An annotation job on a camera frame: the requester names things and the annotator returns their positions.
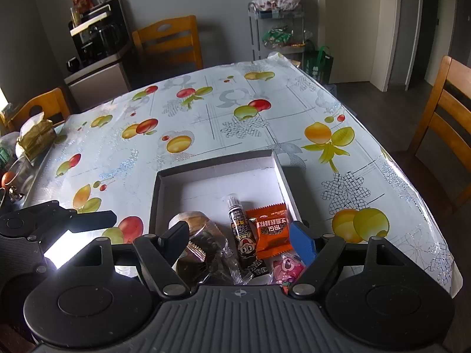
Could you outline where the black appliance on cabinet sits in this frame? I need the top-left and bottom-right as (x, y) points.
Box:
(66, 0), (131, 73)

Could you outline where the wooden chair far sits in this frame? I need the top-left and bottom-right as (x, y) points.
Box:
(132, 15), (204, 80)

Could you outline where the wooden chair right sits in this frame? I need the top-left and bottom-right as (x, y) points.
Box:
(397, 56), (470, 215)

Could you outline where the grey cardboard box tray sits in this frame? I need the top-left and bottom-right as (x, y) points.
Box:
(148, 150), (301, 235)

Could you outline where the tissue pack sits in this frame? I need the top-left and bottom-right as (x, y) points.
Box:
(15, 111), (57, 162)

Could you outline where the glass cup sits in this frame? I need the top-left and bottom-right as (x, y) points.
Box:
(1, 156), (36, 202)

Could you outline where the pink candy packet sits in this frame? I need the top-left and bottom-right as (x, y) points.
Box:
(272, 252), (305, 294)

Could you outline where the glass shelf cart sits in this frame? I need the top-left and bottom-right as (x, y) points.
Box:
(248, 2), (306, 68)

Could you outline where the orange snack packet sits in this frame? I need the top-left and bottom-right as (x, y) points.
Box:
(246, 203), (292, 260)

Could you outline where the fruit pattern tablecloth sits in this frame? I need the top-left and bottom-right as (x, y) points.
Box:
(26, 54), (463, 295)

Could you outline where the wooden chair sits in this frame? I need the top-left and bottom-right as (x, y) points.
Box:
(132, 15), (204, 80)
(397, 56), (470, 215)
(6, 88), (71, 131)

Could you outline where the clear sunflower seed packet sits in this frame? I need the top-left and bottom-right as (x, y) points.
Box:
(174, 229), (254, 289)

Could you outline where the grey cabinet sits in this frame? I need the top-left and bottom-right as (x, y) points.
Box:
(65, 44), (134, 111)

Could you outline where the clear round candy packet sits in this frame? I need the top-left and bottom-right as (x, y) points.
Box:
(168, 211), (216, 237)

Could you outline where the green shopping bag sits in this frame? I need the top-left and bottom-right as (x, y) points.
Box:
(304, 40), (334, 84)

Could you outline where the wooden chair left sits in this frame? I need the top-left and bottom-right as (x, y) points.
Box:
(6, 88), (71, 131)

